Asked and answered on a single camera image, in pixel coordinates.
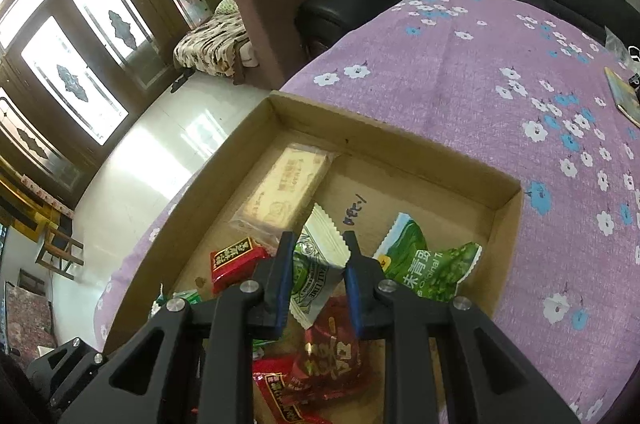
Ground white green pea packet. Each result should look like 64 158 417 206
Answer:
372 212 483 303

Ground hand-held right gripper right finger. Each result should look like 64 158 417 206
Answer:
342 231 581 424

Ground green twisted candy wrapper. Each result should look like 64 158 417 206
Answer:
150 286 203 317

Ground white packet green print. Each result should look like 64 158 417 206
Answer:
289 203 351 330

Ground brown armchair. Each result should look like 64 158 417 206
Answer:
220 0 368 89

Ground shallow cardboard box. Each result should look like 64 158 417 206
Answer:
102 91 524 424

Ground red candy packet black label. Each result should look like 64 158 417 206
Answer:
210 236 271 295

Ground brown patterned blanket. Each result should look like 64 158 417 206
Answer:
172 0 251 78

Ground beige cracker packet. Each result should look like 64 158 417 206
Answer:
229 144 336 241

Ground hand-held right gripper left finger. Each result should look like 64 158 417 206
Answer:
60 231 297 424

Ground clear plastic bag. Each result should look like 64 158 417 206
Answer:
605 28 632 55

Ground red snack packet white print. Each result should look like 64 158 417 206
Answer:
290 295 373 400

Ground wooden chair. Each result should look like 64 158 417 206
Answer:
35 226 85 281

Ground red packet yellow green label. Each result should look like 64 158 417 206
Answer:
252 354 326 424

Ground dark slippers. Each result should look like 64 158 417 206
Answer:
170 68 195 94

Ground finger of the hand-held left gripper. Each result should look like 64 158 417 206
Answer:
25 336 108 410

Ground purple floral tablecloth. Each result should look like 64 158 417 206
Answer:
95 0 640 424

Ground wooden glass door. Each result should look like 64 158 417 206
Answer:
0 0 223 209

